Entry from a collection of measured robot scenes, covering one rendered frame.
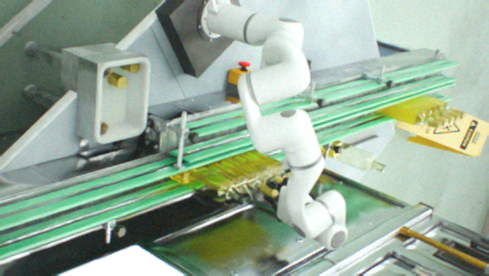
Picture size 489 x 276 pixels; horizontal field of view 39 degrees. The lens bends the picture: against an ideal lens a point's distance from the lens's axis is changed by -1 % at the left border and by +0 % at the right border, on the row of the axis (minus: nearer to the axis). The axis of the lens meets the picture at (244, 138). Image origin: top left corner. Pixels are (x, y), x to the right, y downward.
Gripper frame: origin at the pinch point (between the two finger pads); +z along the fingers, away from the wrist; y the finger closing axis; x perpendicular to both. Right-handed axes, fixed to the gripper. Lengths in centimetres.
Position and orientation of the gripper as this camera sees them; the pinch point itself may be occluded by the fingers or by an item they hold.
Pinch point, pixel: (272, 191)
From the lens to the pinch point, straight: 197.2
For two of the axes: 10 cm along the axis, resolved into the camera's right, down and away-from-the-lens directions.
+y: 1.3, -9.3, -3.5
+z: -5.5, -3.6, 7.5
